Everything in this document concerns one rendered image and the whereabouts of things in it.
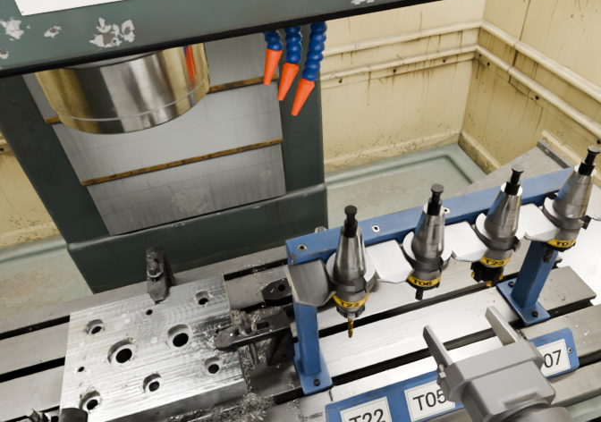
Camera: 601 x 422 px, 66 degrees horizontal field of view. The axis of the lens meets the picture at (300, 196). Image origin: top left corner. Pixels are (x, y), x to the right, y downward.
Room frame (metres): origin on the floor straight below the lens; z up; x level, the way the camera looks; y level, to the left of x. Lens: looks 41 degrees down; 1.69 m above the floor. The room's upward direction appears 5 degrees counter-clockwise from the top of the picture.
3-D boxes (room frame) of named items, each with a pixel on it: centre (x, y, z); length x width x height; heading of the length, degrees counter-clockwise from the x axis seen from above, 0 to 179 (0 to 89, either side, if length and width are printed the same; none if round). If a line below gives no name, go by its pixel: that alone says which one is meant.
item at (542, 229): (0.45, -0.33, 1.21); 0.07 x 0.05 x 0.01; 13
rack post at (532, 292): (0.52, -0.42, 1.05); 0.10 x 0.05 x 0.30; 13
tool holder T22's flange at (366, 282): (0.39, -0.06, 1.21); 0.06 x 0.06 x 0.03
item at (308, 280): (0.37, 0.00, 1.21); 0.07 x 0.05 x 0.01; 13
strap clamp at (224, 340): (0.45, 0.10, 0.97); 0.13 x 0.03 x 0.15; 103
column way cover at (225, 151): (0.87, 0.26, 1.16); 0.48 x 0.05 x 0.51; 103
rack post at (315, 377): (0.43, 0.01, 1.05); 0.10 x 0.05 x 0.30; 13
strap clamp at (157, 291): (0.60, 0.30, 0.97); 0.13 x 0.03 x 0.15; 13
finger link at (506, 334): (0.30, -0.24, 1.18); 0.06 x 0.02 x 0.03; 13
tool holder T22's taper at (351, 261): (0.39, -0.06, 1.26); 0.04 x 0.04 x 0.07
